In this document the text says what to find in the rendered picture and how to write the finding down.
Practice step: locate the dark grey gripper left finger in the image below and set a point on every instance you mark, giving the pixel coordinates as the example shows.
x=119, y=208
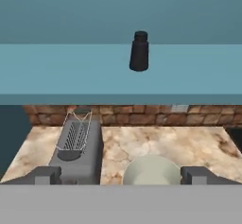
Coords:
x=47, y=175

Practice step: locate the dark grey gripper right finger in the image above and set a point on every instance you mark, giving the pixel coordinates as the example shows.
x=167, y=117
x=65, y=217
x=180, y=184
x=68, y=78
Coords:
x=194, y=175

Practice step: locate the pale green mixing bowl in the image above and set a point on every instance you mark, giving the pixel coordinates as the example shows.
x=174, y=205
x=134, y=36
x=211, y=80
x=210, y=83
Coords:
x=152, y=171

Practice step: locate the blue open cabinet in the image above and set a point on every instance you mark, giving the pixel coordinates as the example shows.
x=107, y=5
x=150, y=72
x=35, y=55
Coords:
x=63, y=67

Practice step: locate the black shaker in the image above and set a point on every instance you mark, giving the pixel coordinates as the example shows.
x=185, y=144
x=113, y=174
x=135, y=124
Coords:
x=139, y=54

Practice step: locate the grey toaster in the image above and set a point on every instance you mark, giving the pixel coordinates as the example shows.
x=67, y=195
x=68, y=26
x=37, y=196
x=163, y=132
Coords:
x=77, y=152

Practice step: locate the black hob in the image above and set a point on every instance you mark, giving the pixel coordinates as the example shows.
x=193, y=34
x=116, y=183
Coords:
x=235, y=137

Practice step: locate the grey wall socket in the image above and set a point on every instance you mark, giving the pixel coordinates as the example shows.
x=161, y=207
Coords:
x=179, y=108

